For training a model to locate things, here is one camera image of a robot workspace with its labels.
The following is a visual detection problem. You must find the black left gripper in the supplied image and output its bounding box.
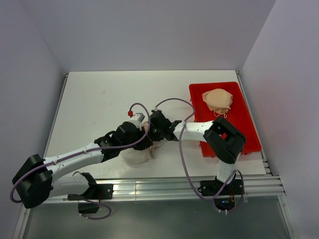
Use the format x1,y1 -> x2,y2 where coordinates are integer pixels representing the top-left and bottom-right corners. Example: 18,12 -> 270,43
120,126 -> 153,150

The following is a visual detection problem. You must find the pink bra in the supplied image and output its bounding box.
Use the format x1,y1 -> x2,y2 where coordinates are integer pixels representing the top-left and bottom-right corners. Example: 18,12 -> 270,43
142,121 -> 155,159

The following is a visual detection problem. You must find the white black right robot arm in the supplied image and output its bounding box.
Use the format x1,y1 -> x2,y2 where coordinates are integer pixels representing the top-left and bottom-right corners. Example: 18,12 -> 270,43
148,110 -> 247,194

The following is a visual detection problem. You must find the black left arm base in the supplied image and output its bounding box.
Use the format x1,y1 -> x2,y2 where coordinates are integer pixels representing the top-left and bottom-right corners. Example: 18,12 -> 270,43
67,184 -> 113,215

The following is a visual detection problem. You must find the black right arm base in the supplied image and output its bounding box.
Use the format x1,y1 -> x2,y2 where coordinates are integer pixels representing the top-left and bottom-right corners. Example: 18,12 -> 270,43
197,178 -> 245,214

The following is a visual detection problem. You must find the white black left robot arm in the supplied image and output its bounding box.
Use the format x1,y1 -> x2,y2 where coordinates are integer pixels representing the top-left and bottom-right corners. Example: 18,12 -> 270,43
10,121 -> 153,209

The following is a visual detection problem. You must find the beige bra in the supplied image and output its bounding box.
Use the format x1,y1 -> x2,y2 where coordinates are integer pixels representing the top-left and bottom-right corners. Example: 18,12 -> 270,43
202,88 -> 233,118

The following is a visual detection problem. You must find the red plastic tray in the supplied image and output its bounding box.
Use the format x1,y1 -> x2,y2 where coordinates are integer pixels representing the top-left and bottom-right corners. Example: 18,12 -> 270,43
189,82 -> 262,154

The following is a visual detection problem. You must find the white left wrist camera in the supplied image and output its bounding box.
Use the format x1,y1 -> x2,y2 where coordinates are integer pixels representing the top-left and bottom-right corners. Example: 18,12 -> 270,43
128,111 -> 145,127

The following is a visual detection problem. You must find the aluminium mounting rail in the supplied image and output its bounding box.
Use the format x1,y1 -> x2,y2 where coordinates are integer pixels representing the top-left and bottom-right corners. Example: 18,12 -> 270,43
24,159 -> 286,204

